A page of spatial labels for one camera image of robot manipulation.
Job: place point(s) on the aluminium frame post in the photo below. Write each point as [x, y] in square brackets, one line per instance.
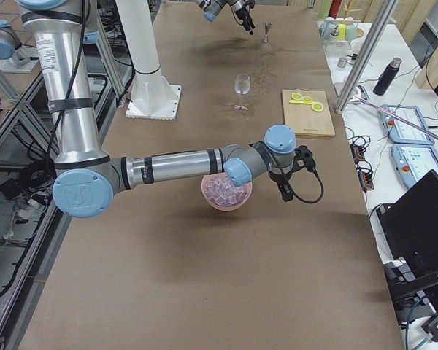
[367, 48]

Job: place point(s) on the far blue teach pendant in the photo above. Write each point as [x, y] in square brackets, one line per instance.
[402, 133]

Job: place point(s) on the steel jigger cup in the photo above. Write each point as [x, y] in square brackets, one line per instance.
[267, 27]

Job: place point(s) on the small steel weight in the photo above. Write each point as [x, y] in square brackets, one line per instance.
[342, 62]

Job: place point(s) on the pink bowl of ice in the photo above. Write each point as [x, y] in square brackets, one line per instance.
[222, 194]

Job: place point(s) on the near blue teach pendant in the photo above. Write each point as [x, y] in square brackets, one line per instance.
[413, 161]

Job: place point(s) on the black water bottle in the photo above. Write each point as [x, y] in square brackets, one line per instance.
[387, 77]

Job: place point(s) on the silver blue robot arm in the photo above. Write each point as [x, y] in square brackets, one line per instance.
[212, 8]
[87, 178]

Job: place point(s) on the yellow plastic knife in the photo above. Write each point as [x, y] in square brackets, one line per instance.
[292, 101]

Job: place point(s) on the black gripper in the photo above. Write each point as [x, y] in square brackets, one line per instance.
[277, 179]
[241, 13]

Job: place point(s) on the lemon slice near handle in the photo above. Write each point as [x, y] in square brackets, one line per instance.
[296, 96]

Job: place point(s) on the white camera pillar base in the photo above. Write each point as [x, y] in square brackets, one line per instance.
[152, 96]

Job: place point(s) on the yellow cup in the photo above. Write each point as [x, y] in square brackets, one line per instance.
[341, 31]

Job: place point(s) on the clear wine glass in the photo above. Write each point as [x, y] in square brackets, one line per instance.
[242, 87]

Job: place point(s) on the light blue cup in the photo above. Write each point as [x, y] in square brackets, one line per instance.
[327, 27]

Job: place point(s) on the wooden cutting board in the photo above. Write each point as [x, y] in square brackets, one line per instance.
[303, 120]

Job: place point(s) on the far lemon slice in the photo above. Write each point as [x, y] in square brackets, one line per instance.
[318, 107]

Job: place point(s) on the black monitor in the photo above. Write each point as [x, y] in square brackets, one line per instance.
[410, 225]

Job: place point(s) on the metal rod green tip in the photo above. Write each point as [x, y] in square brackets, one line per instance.
[394, 116]

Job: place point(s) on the middle lemon slice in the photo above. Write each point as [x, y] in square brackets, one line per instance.
[307, 99]

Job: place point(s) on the blue teach pendant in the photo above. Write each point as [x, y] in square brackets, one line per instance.
[413, 161]
[402, 133]

